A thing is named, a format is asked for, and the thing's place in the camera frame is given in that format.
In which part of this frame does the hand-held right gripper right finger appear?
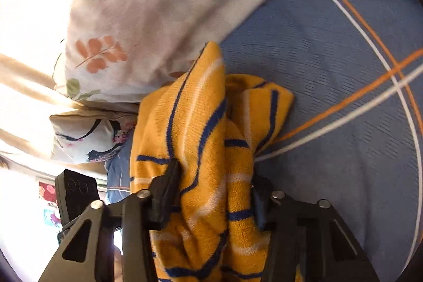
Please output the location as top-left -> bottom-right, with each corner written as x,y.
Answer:
251,174 -> 380,282

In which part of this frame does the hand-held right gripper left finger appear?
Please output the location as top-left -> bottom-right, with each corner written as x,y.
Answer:
38,159 -> 183,282

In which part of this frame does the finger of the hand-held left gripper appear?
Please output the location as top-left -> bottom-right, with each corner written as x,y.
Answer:
54,169 -> 100,226

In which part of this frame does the yellow striped sweater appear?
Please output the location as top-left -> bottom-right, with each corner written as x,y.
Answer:
130,41 -> 303,282

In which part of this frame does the colourful printed cloth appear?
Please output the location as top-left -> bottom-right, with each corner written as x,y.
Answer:
39,181 -> 63,226

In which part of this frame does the figure print cushion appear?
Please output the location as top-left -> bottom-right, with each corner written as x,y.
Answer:
49,112 -> 137,165

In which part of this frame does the beige curtain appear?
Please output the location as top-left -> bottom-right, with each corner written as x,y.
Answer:
0,51 -> 139,177

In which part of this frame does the blue plaid bed sheet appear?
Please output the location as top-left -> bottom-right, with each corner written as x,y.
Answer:
105,0 -> 423,282

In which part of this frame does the leaf print pillow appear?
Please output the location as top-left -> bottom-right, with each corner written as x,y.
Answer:
54,0 -> 331,104

